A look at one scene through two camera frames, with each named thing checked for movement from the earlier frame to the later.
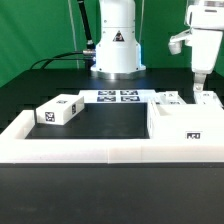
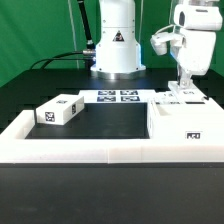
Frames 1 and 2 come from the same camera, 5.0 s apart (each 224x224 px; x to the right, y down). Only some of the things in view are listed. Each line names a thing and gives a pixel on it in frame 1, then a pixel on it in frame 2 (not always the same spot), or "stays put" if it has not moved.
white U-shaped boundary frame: x=15 y=147 stays put
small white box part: x=61 y=109 stays put
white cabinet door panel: x=207 y=98 -> x=189 y=95
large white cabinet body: x=185 y=122 stays put
